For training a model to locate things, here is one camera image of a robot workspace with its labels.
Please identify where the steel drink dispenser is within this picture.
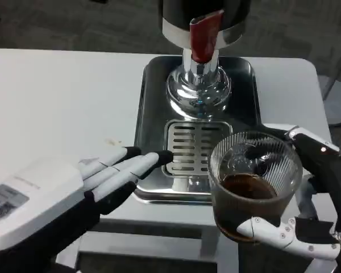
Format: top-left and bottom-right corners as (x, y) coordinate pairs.
(158, 0), (252, 122)

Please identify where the grey round stand base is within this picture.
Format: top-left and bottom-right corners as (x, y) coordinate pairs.
(318, 42), (341, 126)

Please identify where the large steel tray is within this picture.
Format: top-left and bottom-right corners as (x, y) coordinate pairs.
(133, 56), (263, 205)

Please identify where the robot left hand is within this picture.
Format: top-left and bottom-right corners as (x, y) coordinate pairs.
(0, 146), (174, 273)

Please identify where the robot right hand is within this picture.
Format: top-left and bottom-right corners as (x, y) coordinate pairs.
(237, 126), (341, 273)

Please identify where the red tap handle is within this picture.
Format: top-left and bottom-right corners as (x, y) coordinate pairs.
(189, 10), (225, 63)

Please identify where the steel drip tray grid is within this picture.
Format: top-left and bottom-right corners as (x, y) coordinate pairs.
(162, 119), (233, 177)

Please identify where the clear ribbed glass cup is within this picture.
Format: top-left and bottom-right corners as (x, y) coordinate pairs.
(207, 131), (303, 243)

